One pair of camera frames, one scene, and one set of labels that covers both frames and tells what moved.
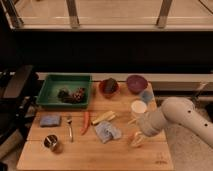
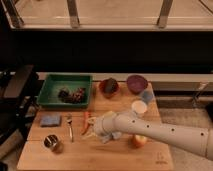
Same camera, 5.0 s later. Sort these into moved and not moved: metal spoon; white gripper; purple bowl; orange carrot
Moved: white gripper
Not moved: metal spoon; orange carrot; purple bowl
